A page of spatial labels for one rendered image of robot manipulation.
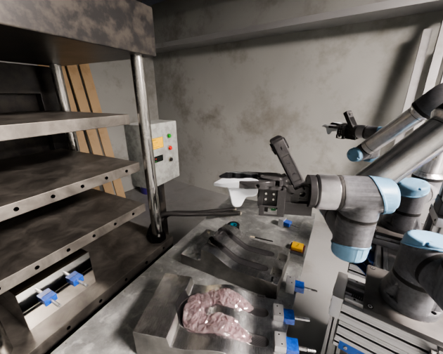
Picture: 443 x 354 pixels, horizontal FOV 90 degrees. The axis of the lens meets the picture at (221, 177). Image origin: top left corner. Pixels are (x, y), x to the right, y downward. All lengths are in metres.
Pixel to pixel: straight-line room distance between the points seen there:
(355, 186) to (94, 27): 0.97
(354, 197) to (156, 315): 0.74
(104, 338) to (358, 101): 2.88
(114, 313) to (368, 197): 1.00
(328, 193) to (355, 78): 2.55
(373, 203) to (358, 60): 2.55
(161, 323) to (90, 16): 1.09
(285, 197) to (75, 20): 0.88
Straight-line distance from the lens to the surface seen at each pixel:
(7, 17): 0.93
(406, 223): 1.31
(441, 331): 0.93
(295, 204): 0.50
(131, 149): 1.48
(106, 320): 1.13
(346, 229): 0.55
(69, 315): 1.24
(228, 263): 1.11
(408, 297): 0.89
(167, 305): 0.96
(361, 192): 0.51
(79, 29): 1.02
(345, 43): 3.04
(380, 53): 2.99
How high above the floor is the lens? 1.63
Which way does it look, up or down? 20 degrees down
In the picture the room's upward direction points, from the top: straight up
